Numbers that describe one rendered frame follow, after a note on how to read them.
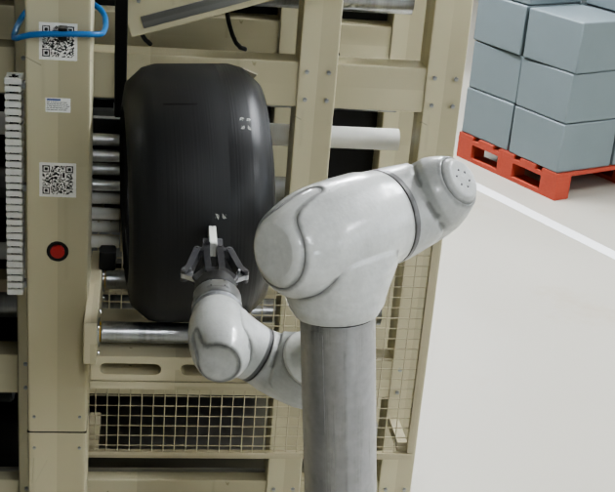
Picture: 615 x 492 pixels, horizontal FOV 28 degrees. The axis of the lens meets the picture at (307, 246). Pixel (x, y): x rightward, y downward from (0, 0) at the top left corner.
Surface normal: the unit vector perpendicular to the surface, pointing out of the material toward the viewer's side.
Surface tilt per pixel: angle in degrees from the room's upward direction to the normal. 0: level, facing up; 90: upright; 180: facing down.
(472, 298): 0
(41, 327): 90
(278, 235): 90
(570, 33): 90
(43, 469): 90
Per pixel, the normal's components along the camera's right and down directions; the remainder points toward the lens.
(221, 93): 0.11, -0.69
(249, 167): 0.44, -0.15
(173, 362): 0.11, 0.37
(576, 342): 0.08, -0.93
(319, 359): -0.45, 0.29
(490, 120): -0.83, 0.14
